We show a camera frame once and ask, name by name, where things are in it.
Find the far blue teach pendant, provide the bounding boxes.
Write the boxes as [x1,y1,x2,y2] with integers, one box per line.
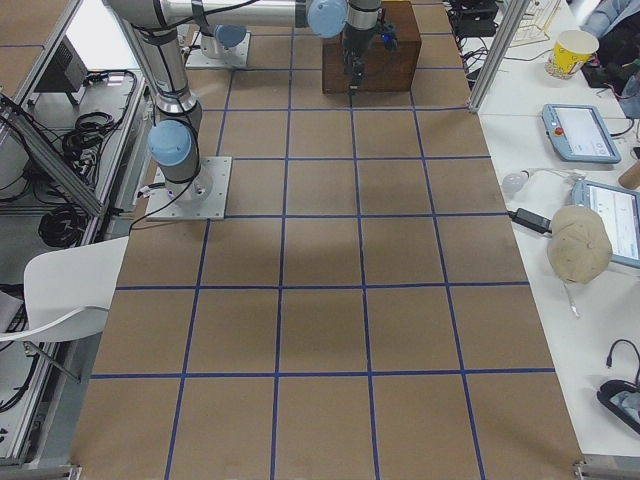
[541,104,621,164]

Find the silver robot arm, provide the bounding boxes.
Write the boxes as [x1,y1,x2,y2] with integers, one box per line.
[107,1,383,122]
[199,24,247,59]

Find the yellow popcorn paper cup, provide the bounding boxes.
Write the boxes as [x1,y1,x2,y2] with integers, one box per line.
[545,30,599,80]

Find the black power adapter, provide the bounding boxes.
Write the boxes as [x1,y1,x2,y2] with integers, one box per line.
[508,208,552,234]

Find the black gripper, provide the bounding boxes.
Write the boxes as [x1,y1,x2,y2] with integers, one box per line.
[342,23,378,93]

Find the cardboard tube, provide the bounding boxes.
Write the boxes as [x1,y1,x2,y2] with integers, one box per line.
[618,162,640,190]

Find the white plastic chair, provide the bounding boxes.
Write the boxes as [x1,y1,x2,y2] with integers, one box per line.
[1,236,129,343]

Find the aluminium frame post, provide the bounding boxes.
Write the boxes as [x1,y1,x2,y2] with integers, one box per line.
[468,0,529,113]

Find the beige baseball cap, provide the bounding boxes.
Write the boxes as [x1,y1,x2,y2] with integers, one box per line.
[547,205,613,284]

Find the blue teach pendant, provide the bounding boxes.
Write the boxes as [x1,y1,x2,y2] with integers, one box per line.
[541,104,621,164]
[571,180,639,269]

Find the white light bulb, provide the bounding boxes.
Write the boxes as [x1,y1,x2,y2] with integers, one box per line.
[501,170,532,196]

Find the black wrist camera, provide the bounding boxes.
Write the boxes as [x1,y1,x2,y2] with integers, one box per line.
[376,8,398,51]

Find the dark wooden drawer cabinet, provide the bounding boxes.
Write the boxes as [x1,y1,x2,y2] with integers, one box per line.
[322,1,422,94]

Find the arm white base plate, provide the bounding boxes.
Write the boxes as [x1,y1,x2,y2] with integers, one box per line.
[186,31,251,70]
[145,156,232,222]

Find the gold wire rack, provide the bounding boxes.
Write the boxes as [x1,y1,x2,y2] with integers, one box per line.
[511,0,560,47]

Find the near blue teach pendant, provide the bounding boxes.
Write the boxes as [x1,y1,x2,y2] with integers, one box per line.
[571,180,639,269]

